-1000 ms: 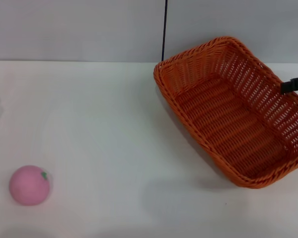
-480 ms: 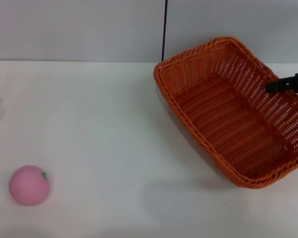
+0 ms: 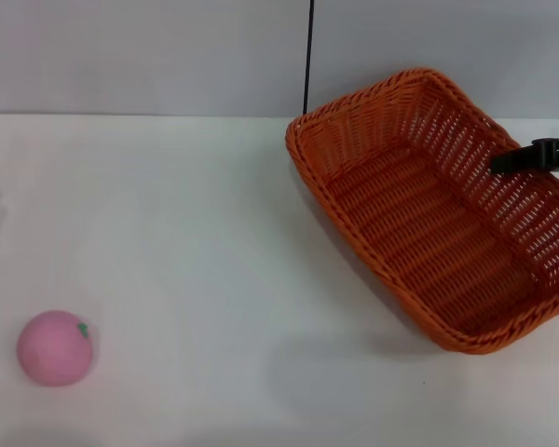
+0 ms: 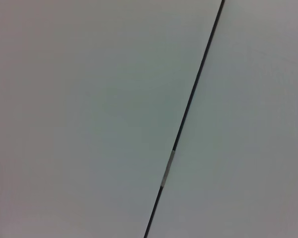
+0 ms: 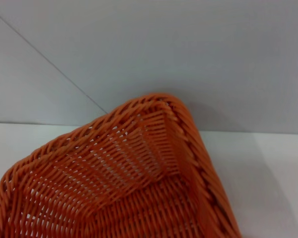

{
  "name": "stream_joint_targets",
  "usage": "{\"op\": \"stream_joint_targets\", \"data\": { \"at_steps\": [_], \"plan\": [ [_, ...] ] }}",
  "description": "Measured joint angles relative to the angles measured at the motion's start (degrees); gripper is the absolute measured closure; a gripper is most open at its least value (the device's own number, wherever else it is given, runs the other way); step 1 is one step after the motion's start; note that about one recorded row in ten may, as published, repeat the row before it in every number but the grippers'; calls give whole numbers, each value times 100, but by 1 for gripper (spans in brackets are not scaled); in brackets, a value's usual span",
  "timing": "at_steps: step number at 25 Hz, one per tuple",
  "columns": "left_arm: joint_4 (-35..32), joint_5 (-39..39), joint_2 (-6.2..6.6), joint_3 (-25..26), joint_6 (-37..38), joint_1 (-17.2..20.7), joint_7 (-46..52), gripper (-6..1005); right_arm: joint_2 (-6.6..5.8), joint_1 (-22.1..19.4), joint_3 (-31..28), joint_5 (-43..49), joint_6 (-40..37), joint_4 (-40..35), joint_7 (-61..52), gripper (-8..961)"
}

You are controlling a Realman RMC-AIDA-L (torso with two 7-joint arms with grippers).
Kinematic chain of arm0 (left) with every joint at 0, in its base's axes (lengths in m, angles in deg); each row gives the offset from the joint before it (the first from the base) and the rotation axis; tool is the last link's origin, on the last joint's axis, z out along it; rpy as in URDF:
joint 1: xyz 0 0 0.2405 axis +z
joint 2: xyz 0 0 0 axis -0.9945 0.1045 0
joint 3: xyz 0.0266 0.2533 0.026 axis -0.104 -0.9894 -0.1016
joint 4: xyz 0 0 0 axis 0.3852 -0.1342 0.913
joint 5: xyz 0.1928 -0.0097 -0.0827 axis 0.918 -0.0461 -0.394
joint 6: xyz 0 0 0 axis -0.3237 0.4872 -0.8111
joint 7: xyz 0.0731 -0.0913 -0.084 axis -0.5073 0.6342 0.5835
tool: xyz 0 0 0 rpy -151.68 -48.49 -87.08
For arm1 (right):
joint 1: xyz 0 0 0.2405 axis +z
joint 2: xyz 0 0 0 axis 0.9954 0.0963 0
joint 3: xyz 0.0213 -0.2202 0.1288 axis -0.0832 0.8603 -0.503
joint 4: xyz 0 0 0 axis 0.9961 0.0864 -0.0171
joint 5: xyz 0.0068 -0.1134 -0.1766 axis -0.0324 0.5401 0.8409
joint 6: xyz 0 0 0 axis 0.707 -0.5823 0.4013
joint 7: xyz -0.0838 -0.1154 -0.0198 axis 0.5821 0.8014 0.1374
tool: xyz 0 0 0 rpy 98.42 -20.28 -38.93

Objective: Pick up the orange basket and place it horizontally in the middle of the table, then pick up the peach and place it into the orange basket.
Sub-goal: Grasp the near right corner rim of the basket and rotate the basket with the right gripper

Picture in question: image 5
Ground orange woven plastic basket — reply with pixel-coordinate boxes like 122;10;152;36
0;92;244;238

